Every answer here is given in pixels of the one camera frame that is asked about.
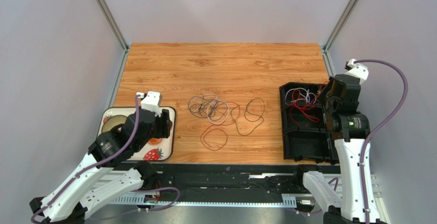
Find red wire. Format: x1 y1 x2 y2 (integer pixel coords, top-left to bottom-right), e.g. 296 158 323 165
288 84 327 129
200 101 242 152

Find dark brown wire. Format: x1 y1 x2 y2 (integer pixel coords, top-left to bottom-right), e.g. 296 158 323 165
230 97 266 137

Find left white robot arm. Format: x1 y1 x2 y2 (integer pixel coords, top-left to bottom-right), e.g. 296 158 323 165
29 107 176 223

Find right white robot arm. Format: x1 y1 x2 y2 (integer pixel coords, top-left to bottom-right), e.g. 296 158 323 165
303 74 383 223

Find strawberry print white tray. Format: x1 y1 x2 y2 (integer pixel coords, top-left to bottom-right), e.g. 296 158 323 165
97 106 176 161

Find cream enamel bowl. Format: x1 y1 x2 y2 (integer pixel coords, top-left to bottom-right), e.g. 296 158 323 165
101 115 127 133

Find black compartment organizer bin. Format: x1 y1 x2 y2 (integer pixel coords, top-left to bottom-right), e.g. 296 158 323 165
279 82 339 165

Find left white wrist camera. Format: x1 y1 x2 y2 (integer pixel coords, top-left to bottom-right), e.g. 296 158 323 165
136 91 162 117

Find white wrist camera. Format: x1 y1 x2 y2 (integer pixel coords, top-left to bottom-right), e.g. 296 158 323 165
345 59 369 85
136 91 162 117

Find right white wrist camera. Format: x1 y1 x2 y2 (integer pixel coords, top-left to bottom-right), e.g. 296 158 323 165
345 59 369 85

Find black thin wire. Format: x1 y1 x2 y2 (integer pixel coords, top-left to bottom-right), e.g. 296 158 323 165
190 95 219 118

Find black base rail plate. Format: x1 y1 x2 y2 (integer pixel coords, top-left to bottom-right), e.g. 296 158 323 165
141 162 337 203

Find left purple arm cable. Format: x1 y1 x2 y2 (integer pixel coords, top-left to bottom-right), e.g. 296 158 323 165
30 94 180 224

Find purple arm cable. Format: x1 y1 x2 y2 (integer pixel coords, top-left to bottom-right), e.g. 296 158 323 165
30 94 180 224
296 59 409 224

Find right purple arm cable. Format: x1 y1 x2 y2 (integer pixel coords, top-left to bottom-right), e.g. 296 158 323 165
296 59 409 224

